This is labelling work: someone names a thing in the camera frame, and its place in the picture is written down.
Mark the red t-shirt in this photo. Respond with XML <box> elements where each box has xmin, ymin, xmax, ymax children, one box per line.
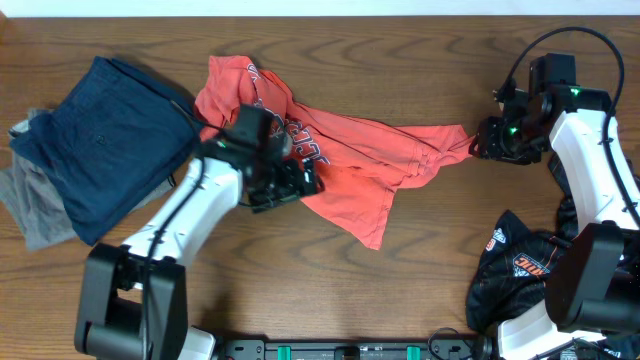
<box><xmin>195</xmin><ymin>56</ymin><xmax>472</xmax><ymax>250</ymax></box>

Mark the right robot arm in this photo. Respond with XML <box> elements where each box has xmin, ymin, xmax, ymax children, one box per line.
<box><xmin>469</xmin><ymin>53</ymin><xmax>639</xmax><ymax>359</ymax></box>

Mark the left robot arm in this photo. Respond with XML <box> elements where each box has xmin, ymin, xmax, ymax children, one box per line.
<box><xmin>74</xmin><ymin>105</ymin><xmax>324</xmax><ymax>360</ymax></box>

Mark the black orange patterned jersey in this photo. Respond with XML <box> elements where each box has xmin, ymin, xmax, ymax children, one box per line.
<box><xmin>464</xmin><ymin>149</ymin><xmax>640</xmax><ymax>360</ymax></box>

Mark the folded navy blue garment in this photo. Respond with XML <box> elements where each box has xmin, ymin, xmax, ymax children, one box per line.
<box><xmin>10</xmin><ymin>57</ymin><xmax>200</xmax><ymax>245</ymax></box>

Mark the folded grey garment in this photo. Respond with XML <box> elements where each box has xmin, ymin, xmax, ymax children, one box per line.
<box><xmin>1</xmin><ymin>108</ymin><xmax>190</xmax><ymax>250</ymax></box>

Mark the left black cable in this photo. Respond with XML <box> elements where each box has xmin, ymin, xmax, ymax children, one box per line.
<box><xmin>139</xmin><ymin>99</ymin><xmax>226</xmax><ymax>360</ymax></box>

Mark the black cable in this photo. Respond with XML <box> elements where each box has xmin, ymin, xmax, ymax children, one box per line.
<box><xmin>499</xmin><ymin>25</ymin><xmax>640</xmax><ymax>226</ymax></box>
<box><xmin>139</xmin><ymin>99</ymin><xmax>226</xmax><ymax>360</ymax></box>

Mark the right black cable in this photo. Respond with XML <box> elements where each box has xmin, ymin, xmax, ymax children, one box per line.
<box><xmin>499</xmin><ymin>25</ymin><xmax>640</xmax><ymax>226</ymax></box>

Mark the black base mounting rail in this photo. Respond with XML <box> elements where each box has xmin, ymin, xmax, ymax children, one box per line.
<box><xmin>212</xmin><ymin>328</ymin><xmax>498</xmax><ymax>360</ymax></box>

